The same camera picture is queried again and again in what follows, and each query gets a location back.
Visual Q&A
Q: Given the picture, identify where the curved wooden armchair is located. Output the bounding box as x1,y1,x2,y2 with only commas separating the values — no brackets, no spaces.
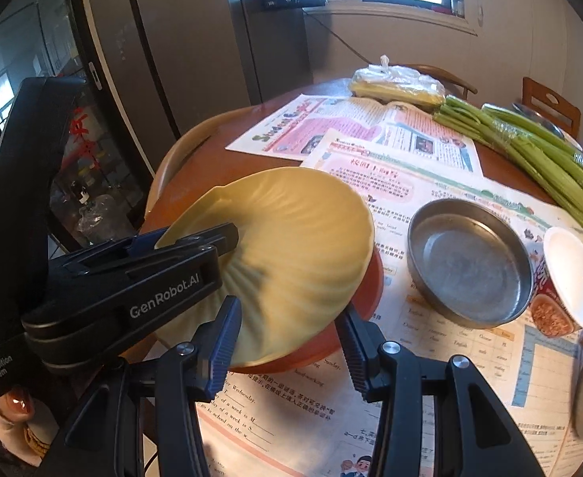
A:
405,64,478,101

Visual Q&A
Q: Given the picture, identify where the large newspaper sheet with table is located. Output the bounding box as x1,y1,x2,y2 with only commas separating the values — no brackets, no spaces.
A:
300,128,583,411

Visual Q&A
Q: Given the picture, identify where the plastic bag of yellow corn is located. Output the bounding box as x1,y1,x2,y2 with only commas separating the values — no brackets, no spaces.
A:
349,54,447,108

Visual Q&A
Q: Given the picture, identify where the black wall cable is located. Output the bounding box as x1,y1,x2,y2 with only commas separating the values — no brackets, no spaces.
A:
305,9,369,63

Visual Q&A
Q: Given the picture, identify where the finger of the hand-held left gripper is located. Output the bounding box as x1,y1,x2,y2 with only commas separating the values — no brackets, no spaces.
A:
20,243,224,347
48,223,240,280

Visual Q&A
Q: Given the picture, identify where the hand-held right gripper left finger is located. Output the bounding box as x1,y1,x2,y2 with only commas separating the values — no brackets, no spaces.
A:
48,295,245,477

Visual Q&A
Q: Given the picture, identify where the orange plate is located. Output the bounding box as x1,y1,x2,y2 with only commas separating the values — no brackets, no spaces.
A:
229,251,385,376

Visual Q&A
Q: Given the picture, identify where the wooden chair with cutout back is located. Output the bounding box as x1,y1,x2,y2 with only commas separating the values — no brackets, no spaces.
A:
522,77,581,139

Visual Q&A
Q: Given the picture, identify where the yellow plate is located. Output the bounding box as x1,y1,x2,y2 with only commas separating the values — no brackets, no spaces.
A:
155,166,376,368

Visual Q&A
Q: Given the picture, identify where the plastic-wrapped celery bunch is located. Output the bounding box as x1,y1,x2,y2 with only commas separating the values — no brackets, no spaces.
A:
480,103,583,182

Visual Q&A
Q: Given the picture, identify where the dark grey refrigerator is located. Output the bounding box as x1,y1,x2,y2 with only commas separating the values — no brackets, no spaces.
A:
77,0,314,180

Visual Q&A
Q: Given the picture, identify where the round steel plate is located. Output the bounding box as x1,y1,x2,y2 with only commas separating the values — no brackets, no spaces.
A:
407,199,535,330

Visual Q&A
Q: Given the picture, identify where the pink-headed newspaper sheet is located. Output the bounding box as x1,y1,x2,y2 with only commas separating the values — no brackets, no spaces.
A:
225,93,485,178

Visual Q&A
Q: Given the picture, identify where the white bowl with red print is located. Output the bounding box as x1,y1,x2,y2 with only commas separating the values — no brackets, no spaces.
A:
527,226,583,339

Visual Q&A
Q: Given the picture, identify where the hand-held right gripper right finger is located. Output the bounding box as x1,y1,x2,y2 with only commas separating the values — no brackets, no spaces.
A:
335,303,545,477

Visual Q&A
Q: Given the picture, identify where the person's left hand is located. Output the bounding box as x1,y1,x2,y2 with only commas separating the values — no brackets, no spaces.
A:
0,388,58,468

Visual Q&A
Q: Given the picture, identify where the pale curved chair back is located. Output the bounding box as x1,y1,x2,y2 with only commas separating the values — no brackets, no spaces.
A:
145,109,268,219

